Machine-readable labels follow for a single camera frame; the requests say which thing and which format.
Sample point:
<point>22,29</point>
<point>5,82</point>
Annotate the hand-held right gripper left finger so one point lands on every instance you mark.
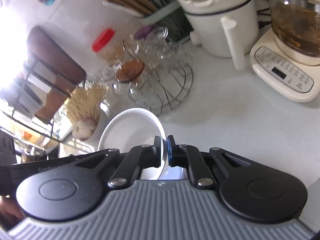
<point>157,153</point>

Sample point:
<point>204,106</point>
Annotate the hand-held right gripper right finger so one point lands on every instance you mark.
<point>170,150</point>

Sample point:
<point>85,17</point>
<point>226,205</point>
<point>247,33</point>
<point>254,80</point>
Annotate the white bowl red base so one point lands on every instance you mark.
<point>102,120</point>

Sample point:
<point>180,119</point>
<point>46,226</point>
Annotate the garlic bulb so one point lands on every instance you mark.
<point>83,128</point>

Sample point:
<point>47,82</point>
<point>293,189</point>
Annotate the brown lid glass jar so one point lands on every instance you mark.
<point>130,71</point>

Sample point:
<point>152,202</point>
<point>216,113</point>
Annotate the cluster of clear glass cups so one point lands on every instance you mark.
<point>155,52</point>

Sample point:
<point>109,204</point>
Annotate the black metal dish rack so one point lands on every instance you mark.
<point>30,72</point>

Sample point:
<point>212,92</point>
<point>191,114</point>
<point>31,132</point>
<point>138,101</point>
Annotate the red lid plastic jar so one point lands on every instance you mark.
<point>105,43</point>

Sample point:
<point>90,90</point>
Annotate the dark purple cup lid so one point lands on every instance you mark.
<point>143,32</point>

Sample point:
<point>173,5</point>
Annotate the dark brown cutting board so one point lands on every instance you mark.
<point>50,52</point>

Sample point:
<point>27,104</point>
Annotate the cream kettle base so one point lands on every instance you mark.
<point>275,72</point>

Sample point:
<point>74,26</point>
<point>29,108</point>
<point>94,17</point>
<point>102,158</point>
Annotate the green white utensil holder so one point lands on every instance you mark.
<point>170,12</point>

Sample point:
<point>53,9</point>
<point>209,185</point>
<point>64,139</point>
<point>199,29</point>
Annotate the glass kettle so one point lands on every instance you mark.
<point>297,25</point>

